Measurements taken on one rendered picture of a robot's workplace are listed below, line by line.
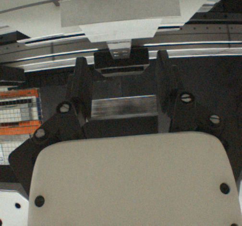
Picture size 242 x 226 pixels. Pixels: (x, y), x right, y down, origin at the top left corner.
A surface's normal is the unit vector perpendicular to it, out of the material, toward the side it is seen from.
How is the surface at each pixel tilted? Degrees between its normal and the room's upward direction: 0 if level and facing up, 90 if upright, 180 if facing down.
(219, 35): 90
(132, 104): 90
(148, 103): 90
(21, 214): 90
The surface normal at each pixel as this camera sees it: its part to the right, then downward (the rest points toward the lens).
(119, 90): -0.03, 0.09
